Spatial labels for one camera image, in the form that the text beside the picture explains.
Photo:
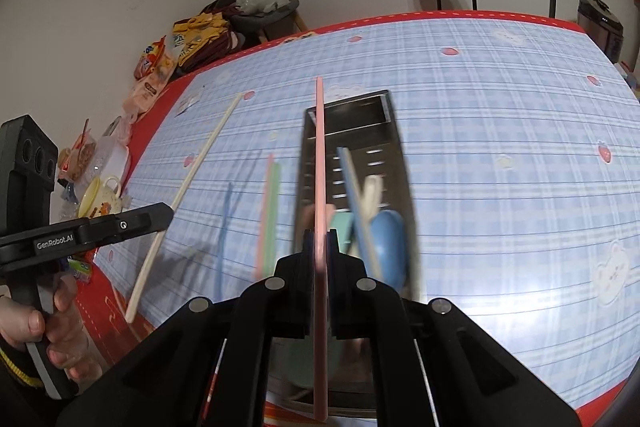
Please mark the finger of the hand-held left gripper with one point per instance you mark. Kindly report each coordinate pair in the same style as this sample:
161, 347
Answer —
140, 222

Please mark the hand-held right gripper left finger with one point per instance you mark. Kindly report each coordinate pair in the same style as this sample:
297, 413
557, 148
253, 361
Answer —
308, 257

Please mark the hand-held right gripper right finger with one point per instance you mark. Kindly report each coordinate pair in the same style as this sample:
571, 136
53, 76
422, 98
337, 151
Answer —
331, 257

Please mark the green spoon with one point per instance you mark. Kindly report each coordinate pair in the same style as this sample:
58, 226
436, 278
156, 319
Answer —
345, 232

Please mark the pink spoon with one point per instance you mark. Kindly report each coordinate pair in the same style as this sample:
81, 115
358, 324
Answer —
307, 219

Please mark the blue spoon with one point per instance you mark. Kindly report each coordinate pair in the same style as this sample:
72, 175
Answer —
387, 242

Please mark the cream chopstick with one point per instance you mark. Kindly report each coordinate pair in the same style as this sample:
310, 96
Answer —
200, 162

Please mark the pink chopstick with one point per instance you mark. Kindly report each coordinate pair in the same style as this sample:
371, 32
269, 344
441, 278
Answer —
265, 207
320, 157

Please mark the metal utensil tray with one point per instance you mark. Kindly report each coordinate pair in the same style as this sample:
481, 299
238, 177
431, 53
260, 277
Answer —
400, 167

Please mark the person's left hand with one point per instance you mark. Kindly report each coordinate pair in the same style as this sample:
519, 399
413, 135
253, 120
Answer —
70, 332

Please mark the yellow cup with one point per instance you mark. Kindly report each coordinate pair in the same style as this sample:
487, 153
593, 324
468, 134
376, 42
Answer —
97, 199

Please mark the green chopstick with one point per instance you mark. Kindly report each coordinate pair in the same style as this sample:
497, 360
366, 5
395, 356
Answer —
274, 202

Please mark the clear plastic container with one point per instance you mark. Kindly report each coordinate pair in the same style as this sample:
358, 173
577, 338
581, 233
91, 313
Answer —
112, 162

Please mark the green packet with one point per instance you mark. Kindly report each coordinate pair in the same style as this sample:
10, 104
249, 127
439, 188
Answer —
80, 268

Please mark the pale snack bag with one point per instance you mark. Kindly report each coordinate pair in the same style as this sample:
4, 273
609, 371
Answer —
145, 99

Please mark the orange snack bag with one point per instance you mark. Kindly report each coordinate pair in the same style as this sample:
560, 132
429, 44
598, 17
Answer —
152, 59

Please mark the blue plaid tablecloth red border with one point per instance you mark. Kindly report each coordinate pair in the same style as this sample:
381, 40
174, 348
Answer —
475, 132

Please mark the yellow snack bag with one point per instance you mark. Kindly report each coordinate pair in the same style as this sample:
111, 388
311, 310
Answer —
197, 39

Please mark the grey stool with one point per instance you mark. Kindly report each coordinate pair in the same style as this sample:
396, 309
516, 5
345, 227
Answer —
270, 22

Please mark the dark rice cooker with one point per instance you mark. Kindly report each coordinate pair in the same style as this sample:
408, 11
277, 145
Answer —
600, 27

